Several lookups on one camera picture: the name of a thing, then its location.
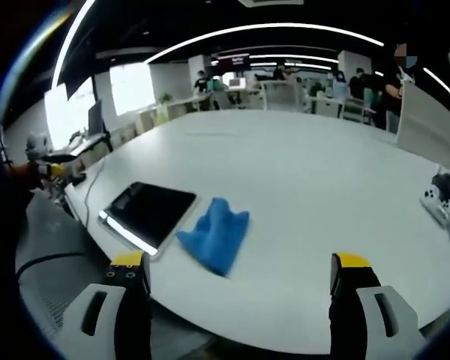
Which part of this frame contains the thin grey cable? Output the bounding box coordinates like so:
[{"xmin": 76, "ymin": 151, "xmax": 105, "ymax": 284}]
[{"xmin": 82, "ymin": 156, "xmax": 110, "ymax": 230}]

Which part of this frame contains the grey desk partition panel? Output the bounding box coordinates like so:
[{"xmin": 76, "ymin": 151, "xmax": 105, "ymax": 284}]
[{"xmin": 395, "ymin": 80, "xmax": 450, "ymax": 168}]

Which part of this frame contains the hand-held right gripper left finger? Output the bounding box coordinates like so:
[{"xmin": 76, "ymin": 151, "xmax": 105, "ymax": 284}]
[{"xmin": 53, "ymin": 250, "xmax": 153, "ymax": 360}]

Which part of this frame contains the white game controller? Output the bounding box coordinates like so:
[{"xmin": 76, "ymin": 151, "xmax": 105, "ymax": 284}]
[{"xmin": 423, "ymin": 172, "xmax": 450, "ymax": 207}]

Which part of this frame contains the white device on table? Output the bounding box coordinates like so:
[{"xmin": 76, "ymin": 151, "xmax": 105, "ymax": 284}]
[{"xmin": 419, "ymin": 196, "xmax": 450, "ymax": 241}]

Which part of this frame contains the black tablet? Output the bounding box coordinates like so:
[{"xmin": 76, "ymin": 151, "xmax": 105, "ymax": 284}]
[{"xmin": 97, "ymin": 181, "xmax": 202, "ymax": 261}]

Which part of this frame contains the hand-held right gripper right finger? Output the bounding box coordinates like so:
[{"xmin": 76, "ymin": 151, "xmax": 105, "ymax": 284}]
[{"xmin": 328, "ymin": 252, "xmax": 431, "ymax": 360}]

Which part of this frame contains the blue cleaning cloth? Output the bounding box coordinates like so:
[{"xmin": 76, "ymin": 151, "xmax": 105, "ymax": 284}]
[{"xmin": 175, "ymin": 196, "xmax": 251, "ymax": 278}]

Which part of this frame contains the thick black cable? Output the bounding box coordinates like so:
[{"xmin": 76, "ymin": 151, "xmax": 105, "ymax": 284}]
[{"xmin": 15, "ymin": 250, "xmax": 89, "ymax": 282}]

